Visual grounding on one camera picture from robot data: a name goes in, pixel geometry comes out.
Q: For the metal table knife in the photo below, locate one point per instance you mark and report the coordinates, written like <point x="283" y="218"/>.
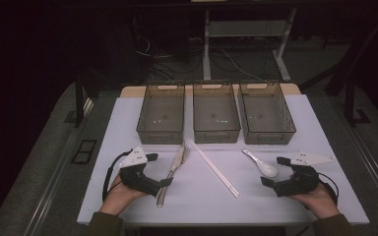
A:
<point x="176" y="164"/>

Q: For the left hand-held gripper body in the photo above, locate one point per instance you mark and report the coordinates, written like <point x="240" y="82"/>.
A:
<point x="136" y="178"/>

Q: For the person's left hand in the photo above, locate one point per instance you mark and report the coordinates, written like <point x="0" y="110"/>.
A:
<point x="118" y="200"/>

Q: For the person's right hand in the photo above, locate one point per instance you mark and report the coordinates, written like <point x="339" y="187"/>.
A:
<point x="318" y="203"/>

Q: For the metal fork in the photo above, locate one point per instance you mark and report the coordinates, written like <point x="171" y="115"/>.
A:
<point x="185" y="157"/>

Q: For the white ceramic spoon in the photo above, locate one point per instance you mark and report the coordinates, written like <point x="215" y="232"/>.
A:
<point x="269" y="169"/>

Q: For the white metal stand frame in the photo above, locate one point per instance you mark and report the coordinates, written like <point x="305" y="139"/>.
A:
<point x="206" y="65"/>

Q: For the black metal stand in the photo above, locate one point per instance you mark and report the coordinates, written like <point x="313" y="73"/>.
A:
<point x="349" y="105"/>
<point x="78" y="105"/>

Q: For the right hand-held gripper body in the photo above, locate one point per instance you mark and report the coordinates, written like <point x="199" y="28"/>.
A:
<point x="300" y="182"/>

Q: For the white table mat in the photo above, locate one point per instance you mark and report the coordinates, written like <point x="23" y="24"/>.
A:
<point x="210" y="205"/>

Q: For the transparent brown plastic bin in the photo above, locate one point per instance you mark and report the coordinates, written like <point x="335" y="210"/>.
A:
<point x="264" y="114"/>
<point x="216" y="114"/>
<point x="160" y="114"/>

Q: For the metal floor rail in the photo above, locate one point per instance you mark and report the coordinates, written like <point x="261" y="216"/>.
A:
<point x="374" y="164"/>
<point x="55" y="177"/>

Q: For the black floor frame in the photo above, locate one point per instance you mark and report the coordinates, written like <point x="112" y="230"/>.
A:
<point x="84" y="151"/>

